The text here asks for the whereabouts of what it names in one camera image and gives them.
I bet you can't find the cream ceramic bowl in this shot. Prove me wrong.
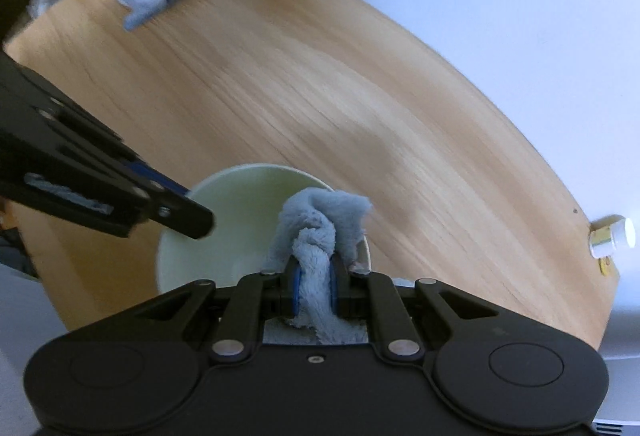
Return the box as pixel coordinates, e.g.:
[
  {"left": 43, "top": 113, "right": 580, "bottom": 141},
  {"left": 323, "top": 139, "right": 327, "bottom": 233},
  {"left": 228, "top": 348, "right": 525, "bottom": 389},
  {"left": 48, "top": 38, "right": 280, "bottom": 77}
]
[{"left": 154, "top": 161, "right": 372, "bottom": 296}]

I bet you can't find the yellow round disc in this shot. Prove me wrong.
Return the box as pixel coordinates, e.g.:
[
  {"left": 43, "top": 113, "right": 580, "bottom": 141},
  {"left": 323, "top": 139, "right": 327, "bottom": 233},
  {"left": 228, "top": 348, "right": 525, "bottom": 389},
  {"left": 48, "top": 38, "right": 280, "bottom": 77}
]
[{"left": 598, "top": 257, "right": 613, "bottom": 277}]

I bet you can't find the grey fluffy cleaning cloth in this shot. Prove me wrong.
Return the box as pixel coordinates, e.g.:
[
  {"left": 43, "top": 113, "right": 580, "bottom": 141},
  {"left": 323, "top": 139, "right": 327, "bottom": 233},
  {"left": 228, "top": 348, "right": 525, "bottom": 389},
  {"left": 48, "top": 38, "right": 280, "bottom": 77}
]
[{"left": 262, "top": 188, "right": 371, "bottom": 345}]

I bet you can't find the white pill bottle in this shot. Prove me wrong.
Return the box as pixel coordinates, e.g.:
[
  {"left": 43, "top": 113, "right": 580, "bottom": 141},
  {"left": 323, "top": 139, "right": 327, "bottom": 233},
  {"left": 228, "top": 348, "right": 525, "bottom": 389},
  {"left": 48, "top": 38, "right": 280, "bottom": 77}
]
[{"left": 588, "top": 217, "right": 637, "bottom": 259}]

